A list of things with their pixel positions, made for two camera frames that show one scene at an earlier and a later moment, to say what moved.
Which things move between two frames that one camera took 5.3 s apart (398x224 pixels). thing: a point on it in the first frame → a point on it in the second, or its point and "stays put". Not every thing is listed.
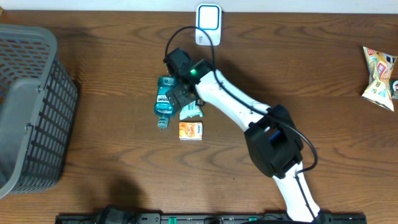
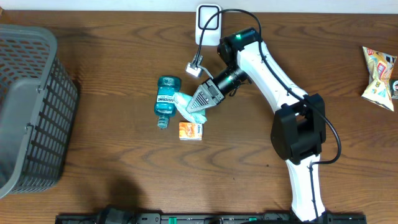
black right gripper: [180, 101] → [204, 88]
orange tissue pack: [190, 130] stays put
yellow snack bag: [379, 66] stays put
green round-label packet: [393, 85] stays put
